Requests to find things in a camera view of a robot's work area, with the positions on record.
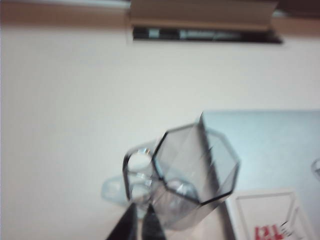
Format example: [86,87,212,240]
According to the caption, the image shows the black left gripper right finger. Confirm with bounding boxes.
[142,203,167,240]

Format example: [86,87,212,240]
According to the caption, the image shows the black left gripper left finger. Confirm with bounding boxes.
[106,202,139,240]

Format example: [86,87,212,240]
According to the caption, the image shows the transparent grey plastic cup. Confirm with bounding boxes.
[100,111,241,231]

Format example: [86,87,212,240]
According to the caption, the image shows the white red laptop sticker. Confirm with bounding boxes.
[226,186,311,240]

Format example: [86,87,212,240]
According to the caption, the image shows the silver closed laptop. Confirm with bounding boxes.
[201,109,320,240]

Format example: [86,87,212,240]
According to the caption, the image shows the grey-brown fabric desk divider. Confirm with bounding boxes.
[0,0,320,34]

